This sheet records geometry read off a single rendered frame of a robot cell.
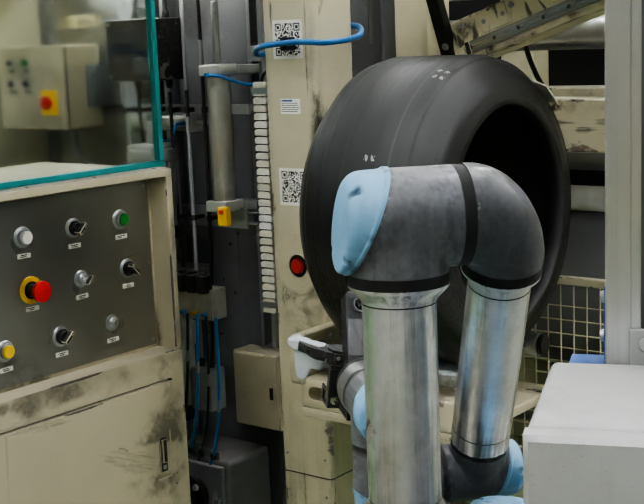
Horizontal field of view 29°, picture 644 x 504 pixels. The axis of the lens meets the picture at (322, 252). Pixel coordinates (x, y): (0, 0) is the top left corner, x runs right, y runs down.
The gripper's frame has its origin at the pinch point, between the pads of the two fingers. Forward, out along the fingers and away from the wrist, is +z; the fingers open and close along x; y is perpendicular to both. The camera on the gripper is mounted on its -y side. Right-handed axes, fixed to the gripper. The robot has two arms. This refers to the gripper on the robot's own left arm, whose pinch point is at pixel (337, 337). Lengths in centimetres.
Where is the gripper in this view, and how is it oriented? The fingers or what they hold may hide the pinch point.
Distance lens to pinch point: 189.6
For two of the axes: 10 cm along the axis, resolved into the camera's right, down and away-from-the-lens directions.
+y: -0.9, 9.9, 1.4
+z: -1.7, -1.6, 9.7
